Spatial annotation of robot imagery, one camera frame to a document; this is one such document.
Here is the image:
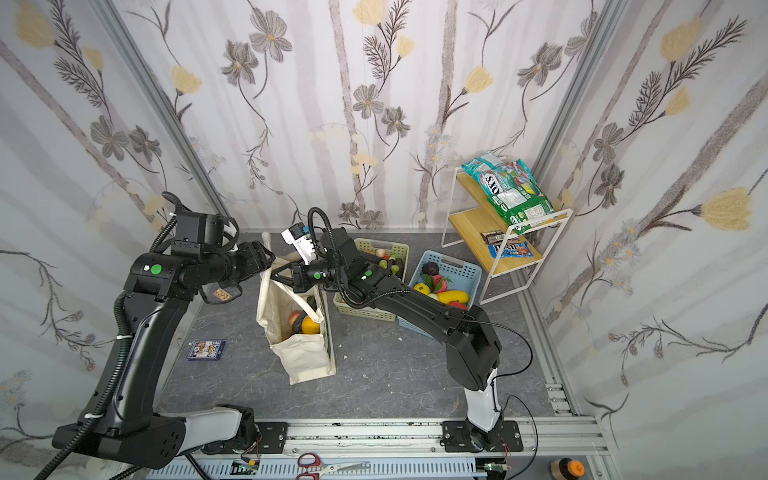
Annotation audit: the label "black corrugated cable conduit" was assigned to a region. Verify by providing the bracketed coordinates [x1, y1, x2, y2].
[34, 293, 133, 480]

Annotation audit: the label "blue playing cards box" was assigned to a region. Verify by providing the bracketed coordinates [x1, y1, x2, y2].
[186, 339, 226, 361]

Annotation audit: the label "light green plastic basket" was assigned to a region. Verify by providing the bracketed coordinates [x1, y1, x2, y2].
[332, 238, 410, 322]

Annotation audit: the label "cream canvas grocery bag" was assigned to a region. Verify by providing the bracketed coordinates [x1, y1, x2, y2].
[256, 254, 337, 385]

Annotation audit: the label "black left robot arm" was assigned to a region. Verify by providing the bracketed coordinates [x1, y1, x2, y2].
[38, 241, 276, 478]

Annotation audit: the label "small tan card box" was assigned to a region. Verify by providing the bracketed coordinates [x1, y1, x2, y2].
[213, 288, 233, 303]

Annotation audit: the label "brown candy bag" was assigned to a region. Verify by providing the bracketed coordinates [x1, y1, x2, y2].
[481, 231, 519, 245]

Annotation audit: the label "green snack bag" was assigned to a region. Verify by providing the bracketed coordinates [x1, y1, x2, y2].
[461, 153, 555, 233]

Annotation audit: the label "white metal wooden shelf rack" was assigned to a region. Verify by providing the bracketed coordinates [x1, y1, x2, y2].
[441, 166, 574, 299]

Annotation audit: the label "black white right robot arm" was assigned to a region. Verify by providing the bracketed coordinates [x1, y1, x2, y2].
[272, 224, 504, 453]

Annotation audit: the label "light blue plastic basket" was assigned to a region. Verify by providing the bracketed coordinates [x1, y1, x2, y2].
[407, 250, 482, 310]

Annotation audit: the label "dark brown toy fruit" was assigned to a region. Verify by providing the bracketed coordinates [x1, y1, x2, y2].
[421, 262, 440, 276]

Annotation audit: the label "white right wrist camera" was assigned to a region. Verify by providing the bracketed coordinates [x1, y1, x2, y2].
[281, 222, 317, 265]

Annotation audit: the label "yellow toy lemon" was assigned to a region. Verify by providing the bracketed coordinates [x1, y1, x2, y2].
[414, 283, 432, 295]

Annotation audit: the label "red handled scissors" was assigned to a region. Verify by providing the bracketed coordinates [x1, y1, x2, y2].
[295, 453, 370, 480]

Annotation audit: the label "orange yellow toy pumpkin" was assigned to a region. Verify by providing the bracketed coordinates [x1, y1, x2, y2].
[300, 316, 321, 335]

